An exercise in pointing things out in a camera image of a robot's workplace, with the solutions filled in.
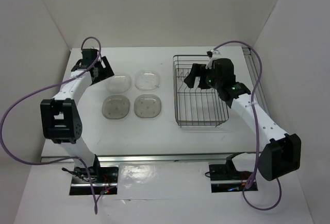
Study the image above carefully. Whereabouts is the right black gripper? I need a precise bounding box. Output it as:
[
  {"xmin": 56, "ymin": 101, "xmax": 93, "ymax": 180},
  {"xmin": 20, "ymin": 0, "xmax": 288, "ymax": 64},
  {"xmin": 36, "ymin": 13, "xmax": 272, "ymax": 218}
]
[{"xmin": 184, "ymin": 63, "xmax": 222, "ymax": 90}]

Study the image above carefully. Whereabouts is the clear plate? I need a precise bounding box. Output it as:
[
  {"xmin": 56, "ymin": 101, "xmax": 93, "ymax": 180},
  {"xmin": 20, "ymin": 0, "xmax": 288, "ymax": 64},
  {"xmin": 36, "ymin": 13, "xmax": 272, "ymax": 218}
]
[
  {"xmin": 134, "ymin": 70, "xmax": 160, "ymax": 91},
  {"xmin": 106, "ymin": 73, "xmax": 131, "ymax": 93}
]

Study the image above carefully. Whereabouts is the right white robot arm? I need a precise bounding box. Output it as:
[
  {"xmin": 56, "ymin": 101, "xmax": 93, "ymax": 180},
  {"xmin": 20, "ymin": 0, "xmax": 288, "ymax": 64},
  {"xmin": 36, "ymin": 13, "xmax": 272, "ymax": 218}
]
[{"xmin": 184, "ymin": 58, "xmax": 302, "ymax": 181}]

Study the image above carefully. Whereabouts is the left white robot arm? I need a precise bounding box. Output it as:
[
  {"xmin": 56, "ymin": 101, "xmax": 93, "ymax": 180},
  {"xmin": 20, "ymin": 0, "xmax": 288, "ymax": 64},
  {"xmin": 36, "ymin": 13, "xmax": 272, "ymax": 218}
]
[{"xmin": 40, "ymin": 48, "xmax": 114, "ymax": 182}]

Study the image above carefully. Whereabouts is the smoky plate front left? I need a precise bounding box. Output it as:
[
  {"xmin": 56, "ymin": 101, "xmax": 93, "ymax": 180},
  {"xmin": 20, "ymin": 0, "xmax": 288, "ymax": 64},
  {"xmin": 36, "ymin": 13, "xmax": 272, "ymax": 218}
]
[{"xmin": 102, "ymin": 95, "xmax": 130, "ymax": 119}]

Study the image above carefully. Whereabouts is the smoky plate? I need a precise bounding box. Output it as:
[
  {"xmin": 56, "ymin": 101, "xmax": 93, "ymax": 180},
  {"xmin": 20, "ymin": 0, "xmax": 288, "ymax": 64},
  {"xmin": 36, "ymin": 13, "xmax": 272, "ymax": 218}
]
[
  {"xmin": 102, "ymin": 95, "xmax": 130, "ymax": 119},
  {"xmin": 134, "ymin": 94, "xmax": 162, "ymax": 118}
]

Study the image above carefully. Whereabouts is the smoky plate front right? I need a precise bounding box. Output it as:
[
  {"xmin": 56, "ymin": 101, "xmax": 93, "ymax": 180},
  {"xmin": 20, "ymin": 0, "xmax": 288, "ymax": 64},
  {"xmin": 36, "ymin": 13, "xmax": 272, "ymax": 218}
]
[{"xmin": 134, "ymin": 94, "xmax": 162, "ymax": 118}]

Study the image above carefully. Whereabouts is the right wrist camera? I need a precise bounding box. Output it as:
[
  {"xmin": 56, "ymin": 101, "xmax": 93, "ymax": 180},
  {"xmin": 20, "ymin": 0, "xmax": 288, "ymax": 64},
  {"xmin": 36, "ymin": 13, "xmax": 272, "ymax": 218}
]
[{"xmin": 205, "ymin": 49, "xmax": 221, "ymax": 70}]

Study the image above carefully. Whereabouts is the metal wire dish rack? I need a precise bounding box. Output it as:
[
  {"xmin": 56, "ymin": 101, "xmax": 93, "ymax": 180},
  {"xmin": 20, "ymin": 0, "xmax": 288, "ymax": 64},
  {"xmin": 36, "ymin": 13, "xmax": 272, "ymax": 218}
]
[{"xmin": 173, "ymin": 55, "xmax": 229, "ymax": 128}]

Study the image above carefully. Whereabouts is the aluminium rail right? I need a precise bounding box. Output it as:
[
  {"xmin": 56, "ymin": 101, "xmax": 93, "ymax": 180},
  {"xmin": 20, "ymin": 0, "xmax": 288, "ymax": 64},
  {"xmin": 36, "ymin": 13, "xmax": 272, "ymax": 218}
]
[{"xmin": 242, "ymin": 47, "xmax": 268, "ymax": 112}]

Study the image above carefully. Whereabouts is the aluminium rail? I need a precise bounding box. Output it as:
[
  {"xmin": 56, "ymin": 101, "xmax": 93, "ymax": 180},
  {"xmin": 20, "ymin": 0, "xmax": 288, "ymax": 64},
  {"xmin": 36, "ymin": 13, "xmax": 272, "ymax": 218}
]
[
  {"xmin": 242, "ymin": 47, "xmax": 268, "ymax": 112},
  {"xmin": 40, "ymin": 154, "xmax": 243, "ymax": 164}
]

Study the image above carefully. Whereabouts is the aluminium rail front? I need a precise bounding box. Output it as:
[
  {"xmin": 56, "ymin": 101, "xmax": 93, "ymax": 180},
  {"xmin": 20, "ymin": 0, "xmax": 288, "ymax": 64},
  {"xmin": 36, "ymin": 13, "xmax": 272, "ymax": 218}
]
[{"xmin": 40, "ymin": 154, "xmax": 243, "ymax": 164}]

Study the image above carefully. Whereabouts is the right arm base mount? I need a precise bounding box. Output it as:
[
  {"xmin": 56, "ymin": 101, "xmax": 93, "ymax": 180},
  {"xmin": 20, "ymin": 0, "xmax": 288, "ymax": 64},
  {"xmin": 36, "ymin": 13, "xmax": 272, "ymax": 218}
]
[{"xmin": 204, "ymin": 156, "xmax": 252, "ymax": 193}]

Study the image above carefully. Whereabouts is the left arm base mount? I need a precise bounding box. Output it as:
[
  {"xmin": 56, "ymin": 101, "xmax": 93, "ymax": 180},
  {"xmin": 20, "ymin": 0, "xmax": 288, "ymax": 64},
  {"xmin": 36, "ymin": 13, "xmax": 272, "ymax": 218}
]
[{"xmin": 62, "ymin": 165, "xmax": 119, "ymax": 196}]

